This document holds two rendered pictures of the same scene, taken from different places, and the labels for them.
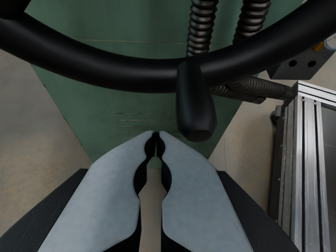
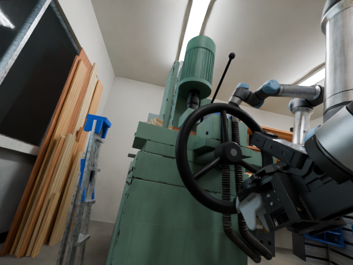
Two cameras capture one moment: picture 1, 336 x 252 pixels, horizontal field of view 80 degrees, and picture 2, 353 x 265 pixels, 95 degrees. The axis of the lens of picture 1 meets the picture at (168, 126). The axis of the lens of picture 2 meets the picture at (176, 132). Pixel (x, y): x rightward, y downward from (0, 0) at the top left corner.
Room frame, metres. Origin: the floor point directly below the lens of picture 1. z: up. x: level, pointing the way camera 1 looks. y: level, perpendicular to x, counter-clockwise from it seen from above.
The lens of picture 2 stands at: (-0.28, 0.20, 0.70)
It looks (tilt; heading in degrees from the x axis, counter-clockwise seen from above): 19 degrees up; 355
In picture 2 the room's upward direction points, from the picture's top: 10 degrees clockwise
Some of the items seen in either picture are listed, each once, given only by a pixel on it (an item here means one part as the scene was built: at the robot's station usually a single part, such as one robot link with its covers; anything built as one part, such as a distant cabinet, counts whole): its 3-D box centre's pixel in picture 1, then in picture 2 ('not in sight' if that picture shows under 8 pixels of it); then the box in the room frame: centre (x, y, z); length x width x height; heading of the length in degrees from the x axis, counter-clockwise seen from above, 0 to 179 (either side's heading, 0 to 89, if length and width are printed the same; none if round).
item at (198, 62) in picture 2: not in sight; (197, 68); (0.46, 0.07, 1.35); 0.18 x 0.18 x 0.31
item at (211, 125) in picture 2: not in sight; (219, 135); (0.28, -0.02, 0.91); 0.15 x 0.14 x 0.09; 100
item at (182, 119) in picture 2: not in sight; (188, 122); (0.48, 0.07, 1.03); 0.14 x 0.07 x 0.09; 10
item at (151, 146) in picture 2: not in sight; (188, 160); (0.40, 0.06, 0.82); 0.40 x 0.21 x 0.04; 100
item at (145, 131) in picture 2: not in sight; (207, 150); (0.36, 0.00, 0.87); 0.61 x 0.30 x 0.06; 100
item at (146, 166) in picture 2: not in sight; (174, 176); (0.58, 0.09, 0.76); 0.57 x 0.45 x 0.09; 10
